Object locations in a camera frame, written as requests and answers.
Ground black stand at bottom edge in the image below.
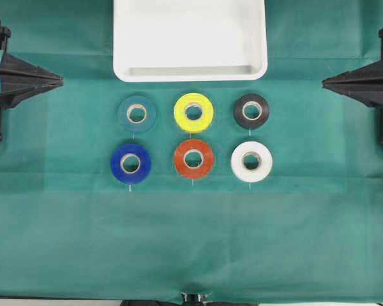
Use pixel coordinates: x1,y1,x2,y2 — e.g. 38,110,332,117
119,289,265,306

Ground white tape roll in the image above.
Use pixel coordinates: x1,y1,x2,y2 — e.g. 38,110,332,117
230,141,273,183

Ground teal tape roll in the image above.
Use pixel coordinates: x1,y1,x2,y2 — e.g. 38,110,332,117
117,95,156,134

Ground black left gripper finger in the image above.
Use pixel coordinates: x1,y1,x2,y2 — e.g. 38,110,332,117
0,52,61,81
0,80,63,108

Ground red tape roll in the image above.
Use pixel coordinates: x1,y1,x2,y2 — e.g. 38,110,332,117
173,139,214,180

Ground white plastic tray case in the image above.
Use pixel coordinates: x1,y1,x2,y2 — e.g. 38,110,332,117
113,1,268,83

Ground black tape roll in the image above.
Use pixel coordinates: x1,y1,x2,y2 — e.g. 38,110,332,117
234,93,270,130

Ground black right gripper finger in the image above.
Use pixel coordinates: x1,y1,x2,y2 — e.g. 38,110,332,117
322,60,383,85
323,84,383,108

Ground green table cloth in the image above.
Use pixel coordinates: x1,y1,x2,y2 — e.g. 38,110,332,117
0,1,383,301

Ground blue tape roll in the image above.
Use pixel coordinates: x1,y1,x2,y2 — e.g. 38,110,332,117
110,143,151,184

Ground yellow tape roll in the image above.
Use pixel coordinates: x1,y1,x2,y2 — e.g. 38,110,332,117
174,92,214,133

